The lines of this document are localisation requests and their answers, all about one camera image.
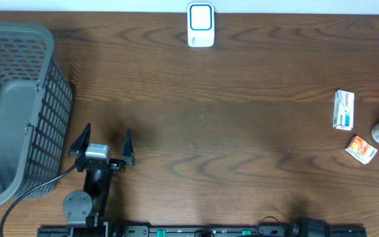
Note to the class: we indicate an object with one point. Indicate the grey plastic basket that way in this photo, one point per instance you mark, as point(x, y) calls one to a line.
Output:
point(35, 108)

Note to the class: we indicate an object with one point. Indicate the small orange box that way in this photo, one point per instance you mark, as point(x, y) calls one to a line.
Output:
point(361, 150)

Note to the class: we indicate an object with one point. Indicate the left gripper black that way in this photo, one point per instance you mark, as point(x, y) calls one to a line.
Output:
point(81, 144)

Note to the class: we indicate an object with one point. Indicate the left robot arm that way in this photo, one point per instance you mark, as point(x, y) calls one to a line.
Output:
point(85, 209)

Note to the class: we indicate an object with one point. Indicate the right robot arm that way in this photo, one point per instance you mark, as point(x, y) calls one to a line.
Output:
point(307, 227)

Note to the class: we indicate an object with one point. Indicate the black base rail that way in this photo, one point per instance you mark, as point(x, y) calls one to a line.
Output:
point(145, 231)

